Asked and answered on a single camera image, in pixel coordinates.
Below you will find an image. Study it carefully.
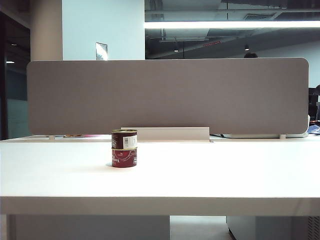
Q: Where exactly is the tomato can with white label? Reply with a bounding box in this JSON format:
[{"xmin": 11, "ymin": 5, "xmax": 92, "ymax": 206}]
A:
[{"xmin": 111, "ymin": 128, "xmax": 139, "ymax": 150}]

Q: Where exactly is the red tomato can white print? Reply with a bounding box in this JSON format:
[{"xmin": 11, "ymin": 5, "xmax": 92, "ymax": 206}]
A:
[{"xmin": 111, "ymin": 147, "xmax": 139, "ymax": 168}]

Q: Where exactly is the grey fabric desk divider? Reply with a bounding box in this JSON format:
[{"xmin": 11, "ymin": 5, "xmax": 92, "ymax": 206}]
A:
[{"xmin": 26, "ymin": 57, "xmax": 311, "ymax": 136}]

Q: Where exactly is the long white ceiling light strip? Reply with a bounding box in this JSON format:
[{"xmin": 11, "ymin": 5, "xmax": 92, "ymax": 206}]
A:
[{"xmin": 144, "ymin": 20, "xmax": 320, "ymax": 29}]

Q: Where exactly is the dark glass partition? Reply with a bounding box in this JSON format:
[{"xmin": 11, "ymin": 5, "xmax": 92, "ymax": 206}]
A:
[{"xmin": 0, "ymin": 11, "xmax": 31, "ymax": 141}]

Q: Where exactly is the blue patterned cloth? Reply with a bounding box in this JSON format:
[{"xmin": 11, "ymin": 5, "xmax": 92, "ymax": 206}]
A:
[{"xmin": 307, "ymin": 124, "xmax": 320, "ymax": 136}]

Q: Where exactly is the dark office chair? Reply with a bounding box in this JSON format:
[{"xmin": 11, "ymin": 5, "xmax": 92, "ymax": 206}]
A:
[{"xmin": 308, "ymin": 84, "xmax": 320, "ymax": 122}]

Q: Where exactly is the small poster on wall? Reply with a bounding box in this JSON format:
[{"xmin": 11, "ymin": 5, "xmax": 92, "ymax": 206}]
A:
[{"xmin": 95, "ymin": 41, "xmax": 109, "ymax": 61}]

